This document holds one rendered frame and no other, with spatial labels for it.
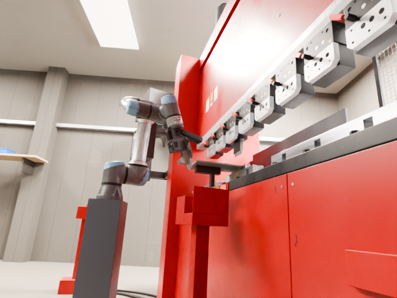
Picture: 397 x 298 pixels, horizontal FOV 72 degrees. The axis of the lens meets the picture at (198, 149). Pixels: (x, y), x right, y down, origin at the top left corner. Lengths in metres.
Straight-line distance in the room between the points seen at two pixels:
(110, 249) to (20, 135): 4.61
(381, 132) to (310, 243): 0.33
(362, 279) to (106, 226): 1.23
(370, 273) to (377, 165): 0.21
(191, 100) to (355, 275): 2.21
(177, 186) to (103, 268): 1.05
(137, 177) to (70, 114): 4.18
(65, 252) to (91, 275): 3.68
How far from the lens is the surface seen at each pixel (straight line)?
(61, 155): 5.52
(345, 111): 1.74
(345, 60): 1.04
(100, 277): 1.60
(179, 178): 2.39
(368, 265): 0.65
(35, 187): 5.32
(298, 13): 1.31
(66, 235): 5.27
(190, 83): 2.72
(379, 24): 0.92
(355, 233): 0.70
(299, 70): 1.19
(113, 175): 1.64
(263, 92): 1.39
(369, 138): 0.68
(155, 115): 1.35
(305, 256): 0.83
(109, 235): 1.58
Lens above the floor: 0.65
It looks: 16 degrees up
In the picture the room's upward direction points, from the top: 3 degrees clockwise
